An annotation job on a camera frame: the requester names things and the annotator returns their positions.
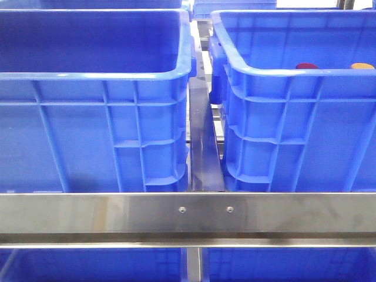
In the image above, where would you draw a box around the steel centre divider bar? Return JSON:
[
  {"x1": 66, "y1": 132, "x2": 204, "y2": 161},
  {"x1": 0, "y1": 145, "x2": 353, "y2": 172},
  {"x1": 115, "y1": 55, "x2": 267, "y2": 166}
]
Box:
[{"x1": 189, "y1": 21, "x2": 225, "y2": 192}]

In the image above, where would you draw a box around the blue plastic crate left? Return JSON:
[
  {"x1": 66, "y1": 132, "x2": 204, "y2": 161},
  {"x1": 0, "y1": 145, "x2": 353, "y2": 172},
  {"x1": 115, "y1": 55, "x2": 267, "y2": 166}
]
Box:
[{"x1": 1, "y1": 9, "x2": 195, "y2": 193}]

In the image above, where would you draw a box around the red mushroom push button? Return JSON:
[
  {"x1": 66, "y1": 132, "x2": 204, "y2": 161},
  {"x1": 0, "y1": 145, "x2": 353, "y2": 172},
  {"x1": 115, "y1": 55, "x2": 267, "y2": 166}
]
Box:
[{"x1": 296, "y1": 62, "x2": 318, "y2": 69}]

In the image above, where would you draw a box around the stainless steel rack rail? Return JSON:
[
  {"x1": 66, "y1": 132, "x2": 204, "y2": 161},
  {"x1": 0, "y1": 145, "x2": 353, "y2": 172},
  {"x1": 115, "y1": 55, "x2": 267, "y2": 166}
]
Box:
[{"x1": 1, "y1": 192, "x2": 375, "y2": 249}]

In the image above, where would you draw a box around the blue crate lower right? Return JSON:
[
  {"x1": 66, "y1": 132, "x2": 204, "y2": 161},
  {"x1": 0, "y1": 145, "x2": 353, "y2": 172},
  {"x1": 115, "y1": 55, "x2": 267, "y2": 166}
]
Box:
[{"x1": 205, "y1": 247, "x2": 375, "y2": 281}]

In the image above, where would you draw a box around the yellow mushroom push button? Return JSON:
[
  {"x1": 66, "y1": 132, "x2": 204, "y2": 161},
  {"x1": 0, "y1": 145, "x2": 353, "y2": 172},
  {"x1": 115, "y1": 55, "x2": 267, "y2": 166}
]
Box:
[{"x1": 351, "y1": 62, "x2": 375, "y2": 69}]

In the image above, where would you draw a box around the steel lower vertical post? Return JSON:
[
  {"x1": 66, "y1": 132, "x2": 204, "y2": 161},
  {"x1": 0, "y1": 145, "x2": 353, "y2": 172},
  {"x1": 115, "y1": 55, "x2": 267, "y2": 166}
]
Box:
[{"x1": 187, "y1": 247, "x2": 203, "y2": 282}]

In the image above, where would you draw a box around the blue crate rear right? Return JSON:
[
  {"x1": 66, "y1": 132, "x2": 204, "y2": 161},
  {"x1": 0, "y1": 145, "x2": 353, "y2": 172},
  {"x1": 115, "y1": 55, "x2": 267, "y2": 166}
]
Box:
[{"x1": 193, "y1": 0, "x2": 277, "y2": 19}]

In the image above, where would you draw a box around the blue plastic crate right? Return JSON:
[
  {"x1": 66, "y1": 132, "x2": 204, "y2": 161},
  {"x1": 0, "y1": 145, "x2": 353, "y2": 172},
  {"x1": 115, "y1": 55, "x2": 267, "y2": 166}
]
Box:
[{"x1": 209, "y1": 10, "x2": 375, "y2": 192}]

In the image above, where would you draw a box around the blue crate lower left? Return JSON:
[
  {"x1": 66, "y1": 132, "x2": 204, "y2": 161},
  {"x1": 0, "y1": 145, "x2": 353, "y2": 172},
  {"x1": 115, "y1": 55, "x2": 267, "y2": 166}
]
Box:
[{"x1": 1, "y1": 249, "x2": 187, "y2": 281}]

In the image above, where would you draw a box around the blue plastic crate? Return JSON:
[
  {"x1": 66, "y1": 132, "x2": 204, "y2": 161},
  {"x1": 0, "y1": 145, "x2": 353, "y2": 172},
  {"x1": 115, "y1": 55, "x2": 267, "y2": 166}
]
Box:
[
  {"x1": 209, "y1": 10, "x2": 375, "y2": 192},
  {"x1": 1, "y1": 9, "x2": 195, "y2": 193}
]

